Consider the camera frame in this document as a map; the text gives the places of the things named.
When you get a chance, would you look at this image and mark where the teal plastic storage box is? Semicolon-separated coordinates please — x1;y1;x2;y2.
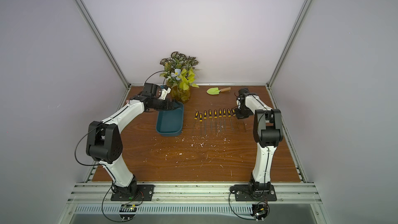
155;102;184;137

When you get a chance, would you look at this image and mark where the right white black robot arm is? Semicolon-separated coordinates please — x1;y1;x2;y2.
235;88;284;194

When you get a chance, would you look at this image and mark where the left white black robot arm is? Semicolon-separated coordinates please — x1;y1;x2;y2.
86;83;183;195

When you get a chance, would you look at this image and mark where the amber vase with plants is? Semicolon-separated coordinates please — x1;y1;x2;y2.
160;51;199;103

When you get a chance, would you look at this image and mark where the right controller board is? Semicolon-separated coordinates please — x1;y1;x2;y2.
252;202;270;222

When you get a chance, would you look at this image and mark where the controller board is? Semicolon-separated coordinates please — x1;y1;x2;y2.
119;204;138;222
252;202;270;222

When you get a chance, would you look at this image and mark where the left controller board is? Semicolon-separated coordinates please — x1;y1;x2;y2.
119;204;138;222

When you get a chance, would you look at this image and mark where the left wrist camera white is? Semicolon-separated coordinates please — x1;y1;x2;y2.
159;86;171;100

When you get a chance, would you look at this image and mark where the green trowel wooden handle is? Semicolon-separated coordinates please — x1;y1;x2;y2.
206;87;231;95

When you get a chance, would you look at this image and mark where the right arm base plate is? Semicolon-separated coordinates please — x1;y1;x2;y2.
229;184;277;202

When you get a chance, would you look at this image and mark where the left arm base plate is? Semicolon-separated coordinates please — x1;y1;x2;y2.
111;184;155;202

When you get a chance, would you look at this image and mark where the aluminium front rail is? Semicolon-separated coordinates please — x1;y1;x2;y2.
66;181;322;205

